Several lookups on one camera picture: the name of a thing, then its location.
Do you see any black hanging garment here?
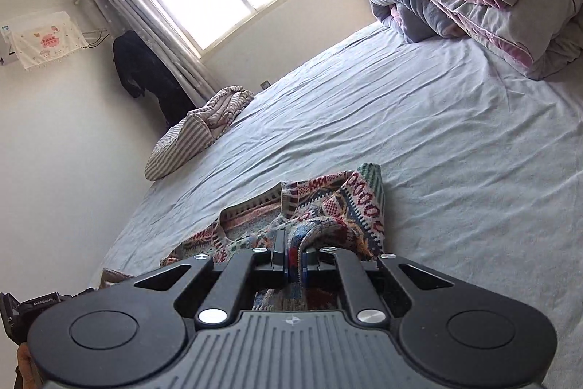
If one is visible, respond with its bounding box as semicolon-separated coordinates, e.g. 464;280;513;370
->
113;31;195;127

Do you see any striped brown white pillow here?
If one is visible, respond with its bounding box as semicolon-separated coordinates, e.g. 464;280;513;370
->
144;86;255;182

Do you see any grey bed sheet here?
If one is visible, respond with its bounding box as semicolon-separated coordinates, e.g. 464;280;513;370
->
103;24;582;388

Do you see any grey curtain left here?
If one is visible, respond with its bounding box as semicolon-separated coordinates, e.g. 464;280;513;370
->
91;0;218;106

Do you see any left hand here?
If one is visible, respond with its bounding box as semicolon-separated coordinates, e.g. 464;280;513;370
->
14;343;39;389

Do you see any colourful patterned knit cardigan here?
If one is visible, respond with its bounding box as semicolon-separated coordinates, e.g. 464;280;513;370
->
160;163;386;311

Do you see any covered wall air conditioner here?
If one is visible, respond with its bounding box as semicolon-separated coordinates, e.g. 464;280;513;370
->
1;11;89;70

